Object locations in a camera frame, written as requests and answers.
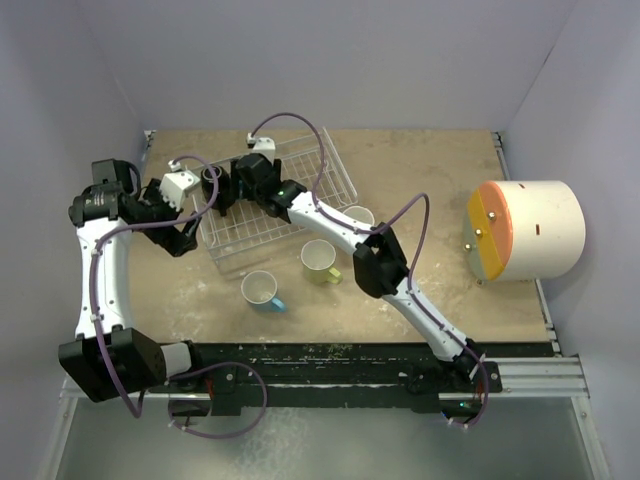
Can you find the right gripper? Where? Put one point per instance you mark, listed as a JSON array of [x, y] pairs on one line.
[[237, 181]]

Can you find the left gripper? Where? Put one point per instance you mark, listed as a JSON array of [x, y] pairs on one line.
[[175, 241]]

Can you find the yellow-green mug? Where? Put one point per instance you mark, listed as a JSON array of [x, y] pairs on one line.
[[318, 258]]

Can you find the pink mug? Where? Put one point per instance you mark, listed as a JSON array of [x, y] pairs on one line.
[[360, 214]]

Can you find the light blue mug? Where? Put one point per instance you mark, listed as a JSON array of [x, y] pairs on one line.
[[260, 290]]

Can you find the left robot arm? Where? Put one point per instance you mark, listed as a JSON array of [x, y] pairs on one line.
[[109, 357]]

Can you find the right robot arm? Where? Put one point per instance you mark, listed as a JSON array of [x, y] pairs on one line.
[[380, 266]]

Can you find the black mug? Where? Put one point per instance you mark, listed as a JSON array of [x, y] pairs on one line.
[[227, 185]]

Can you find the white cylinder orange lid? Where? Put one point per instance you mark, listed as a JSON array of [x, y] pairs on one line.
[[523, 230]]

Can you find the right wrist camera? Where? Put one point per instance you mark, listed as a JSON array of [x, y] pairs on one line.
[[264, 146]]

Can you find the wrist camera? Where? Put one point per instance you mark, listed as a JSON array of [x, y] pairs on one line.
[[177, 185], [264, 146]]

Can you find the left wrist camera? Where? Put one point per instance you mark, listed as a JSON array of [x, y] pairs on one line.
[[177, 185]]

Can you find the white wire dish rack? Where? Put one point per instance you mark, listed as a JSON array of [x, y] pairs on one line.
[[232, 241]]

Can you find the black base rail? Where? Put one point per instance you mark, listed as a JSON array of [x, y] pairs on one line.
[[329, 375]]

